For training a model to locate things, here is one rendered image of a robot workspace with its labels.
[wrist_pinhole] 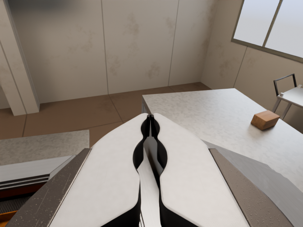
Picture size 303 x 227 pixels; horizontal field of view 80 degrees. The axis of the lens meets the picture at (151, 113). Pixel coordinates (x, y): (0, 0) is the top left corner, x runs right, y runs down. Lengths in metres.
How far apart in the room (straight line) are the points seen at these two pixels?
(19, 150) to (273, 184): 1.18
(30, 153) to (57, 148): 0.13
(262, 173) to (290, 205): 0.10
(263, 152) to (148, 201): 0.47
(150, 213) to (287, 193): 0.43
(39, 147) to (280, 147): 1.17
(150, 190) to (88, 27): 2.51
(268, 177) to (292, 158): 0.19
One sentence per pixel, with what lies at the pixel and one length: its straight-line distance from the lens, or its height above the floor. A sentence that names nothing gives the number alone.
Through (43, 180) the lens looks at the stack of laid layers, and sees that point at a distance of 0.93.
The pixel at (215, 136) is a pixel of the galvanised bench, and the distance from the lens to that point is 0.78.
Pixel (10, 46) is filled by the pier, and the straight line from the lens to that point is 2.74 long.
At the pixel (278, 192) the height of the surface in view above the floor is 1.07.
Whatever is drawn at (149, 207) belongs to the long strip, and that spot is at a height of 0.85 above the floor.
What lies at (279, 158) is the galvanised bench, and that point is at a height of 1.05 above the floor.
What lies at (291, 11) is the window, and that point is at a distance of 3.00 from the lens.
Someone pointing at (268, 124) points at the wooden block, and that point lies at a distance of 0.94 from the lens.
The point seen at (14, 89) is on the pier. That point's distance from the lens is 2.93.
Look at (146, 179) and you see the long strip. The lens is 0.82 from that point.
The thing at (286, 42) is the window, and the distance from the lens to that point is 2.97.
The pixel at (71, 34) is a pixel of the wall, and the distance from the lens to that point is 2.93.
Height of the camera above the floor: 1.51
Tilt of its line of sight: 33 degrees down
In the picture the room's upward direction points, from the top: 4 degrees clockwise
